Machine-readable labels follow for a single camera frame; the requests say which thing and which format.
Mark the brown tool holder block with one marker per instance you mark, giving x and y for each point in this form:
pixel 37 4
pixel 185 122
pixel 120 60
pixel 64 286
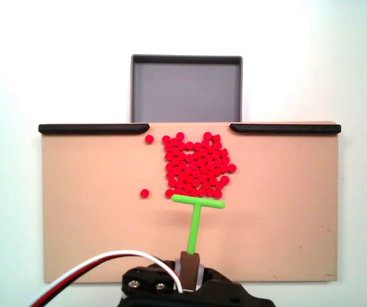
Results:
pixel 190 272

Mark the green T-shaped pusher tool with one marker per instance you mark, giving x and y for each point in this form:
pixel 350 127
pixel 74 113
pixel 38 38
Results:
pixel 193 230

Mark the red round granule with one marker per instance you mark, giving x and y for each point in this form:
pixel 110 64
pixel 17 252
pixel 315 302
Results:
pixel 169 192
pixel 149 138
pixel 144 193

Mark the heap of red granules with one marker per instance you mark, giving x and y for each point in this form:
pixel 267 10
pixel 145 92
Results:
pixel 199 163

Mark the beige rectangular board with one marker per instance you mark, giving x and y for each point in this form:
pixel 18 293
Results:
pixel 106 230

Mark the grey plastic tray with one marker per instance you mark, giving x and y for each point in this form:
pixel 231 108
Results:
pixel 186 89

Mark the black edge rail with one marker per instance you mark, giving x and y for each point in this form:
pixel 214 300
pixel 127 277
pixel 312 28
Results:
pixel 90 128
pixel 285 128

